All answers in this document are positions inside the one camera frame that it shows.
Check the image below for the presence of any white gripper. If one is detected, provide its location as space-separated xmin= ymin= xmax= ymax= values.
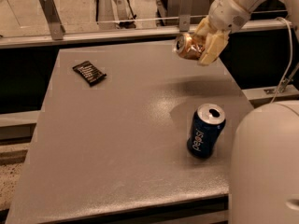
xmin=193 ymin=0 xmax=250 ymax=66

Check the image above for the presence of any orange soda can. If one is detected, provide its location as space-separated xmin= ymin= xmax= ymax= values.
xmin=173 ymin=33 xmax=206 ymax=60

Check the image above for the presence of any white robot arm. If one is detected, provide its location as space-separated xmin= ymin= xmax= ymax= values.
xmin=195 ymin=0 xmax=299 ymax=224

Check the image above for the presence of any blue Pepsi can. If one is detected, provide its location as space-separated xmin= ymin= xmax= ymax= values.
xmin=187 ymin=104 xmax=226 ymax=159

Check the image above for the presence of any black snack packet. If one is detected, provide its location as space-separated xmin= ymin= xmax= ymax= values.
xmin=73 ymin=61 xmax=107 ymax=87

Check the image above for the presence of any right grey metal bracket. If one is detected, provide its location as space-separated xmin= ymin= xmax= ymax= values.
xmin=178 ymin=0 xmax=192 ymax=32

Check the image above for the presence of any grey metal bracket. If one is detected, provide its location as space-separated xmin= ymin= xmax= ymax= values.
xmin=39 ymin=0 xmax=65 ymax=40
xmin=178 ymin=0 xmax=192 ymax=32

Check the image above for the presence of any grey metal rail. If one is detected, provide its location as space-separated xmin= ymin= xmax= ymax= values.
xmin=0 ymin=19 xmax=287 ymax=49

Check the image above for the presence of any left grey metal bracket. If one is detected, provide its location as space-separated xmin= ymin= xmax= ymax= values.
xmin=39 ymin=0 xmax=65 ymax=40

